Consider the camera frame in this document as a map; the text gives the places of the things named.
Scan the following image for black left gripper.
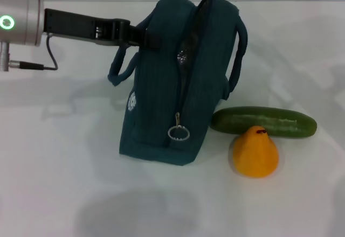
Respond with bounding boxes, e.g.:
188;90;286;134
44;8;162;51

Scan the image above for dark teal insulated lunch bag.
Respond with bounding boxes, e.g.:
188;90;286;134
107;0;249;166

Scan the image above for orange yellow toy pear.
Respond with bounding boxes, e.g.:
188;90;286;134
232;126;279;179

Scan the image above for green cucumber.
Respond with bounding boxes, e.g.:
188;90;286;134
210;106;318;140

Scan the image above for dark grey left arm cable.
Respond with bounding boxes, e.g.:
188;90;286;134
9;34;59;72

